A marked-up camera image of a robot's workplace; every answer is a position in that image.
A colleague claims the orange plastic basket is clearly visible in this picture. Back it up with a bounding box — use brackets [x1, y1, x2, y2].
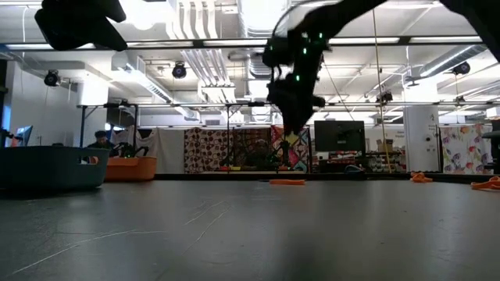
[104, 155, 158, 182]

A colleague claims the person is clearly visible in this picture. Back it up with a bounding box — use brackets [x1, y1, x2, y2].
[248, 137, 277, 169]
[86, 130, 118, 158]

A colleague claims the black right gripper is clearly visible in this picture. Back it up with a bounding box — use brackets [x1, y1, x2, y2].
[262, 30, 326, 136]

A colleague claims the laptop screen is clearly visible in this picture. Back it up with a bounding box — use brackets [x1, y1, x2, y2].
[14, 124, 34, 148]

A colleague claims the black ceiling spotlight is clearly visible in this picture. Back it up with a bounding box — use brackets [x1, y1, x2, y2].
[172, 62, 188, 80]
[43, 69, 61, 87]
[452, 61, 471, 76]

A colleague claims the black table mat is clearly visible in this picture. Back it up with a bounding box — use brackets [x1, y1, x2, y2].
[0, 173, 500, 281]

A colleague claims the brown circle-patterned cloth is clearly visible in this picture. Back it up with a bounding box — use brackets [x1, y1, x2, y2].
[184, 127, 272, 175]

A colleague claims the white pillar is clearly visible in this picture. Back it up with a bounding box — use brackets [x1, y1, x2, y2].
[402, 104, 441, 173]

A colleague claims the floral curtain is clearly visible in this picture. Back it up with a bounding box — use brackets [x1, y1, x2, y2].
[439, 123, 494, 175]

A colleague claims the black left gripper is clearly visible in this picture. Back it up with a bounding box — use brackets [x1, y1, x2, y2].
[34, 0, 128, 52]

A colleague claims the black monitor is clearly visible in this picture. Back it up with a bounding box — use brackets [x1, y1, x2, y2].
[313, 119, 366, 153]

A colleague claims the orange rubber band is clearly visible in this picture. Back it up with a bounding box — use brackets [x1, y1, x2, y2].
[409, 171, 434, 184]
[470, 176, 500, 191]
[269, 178, 306, 186]

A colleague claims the cardboard box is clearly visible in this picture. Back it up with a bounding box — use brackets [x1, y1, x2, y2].
[376, 138, 395, 154]

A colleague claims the white cloth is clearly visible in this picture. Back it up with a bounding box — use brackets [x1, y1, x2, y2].
[111, 127, 185, 175]

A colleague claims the colourful geometric cloth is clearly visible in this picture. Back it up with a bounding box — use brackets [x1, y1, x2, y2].
[270, 124, 313, 173]

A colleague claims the blue-grey plastic basket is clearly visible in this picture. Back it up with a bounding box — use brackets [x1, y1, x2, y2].
[0, 145, 112, 191]

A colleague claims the thin yellowish pole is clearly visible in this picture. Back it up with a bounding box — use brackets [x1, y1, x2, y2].
[370, 7, 393, 174]

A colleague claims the cluttered low shelf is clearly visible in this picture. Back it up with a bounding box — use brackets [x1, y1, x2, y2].
[312, 150, 405, 174]

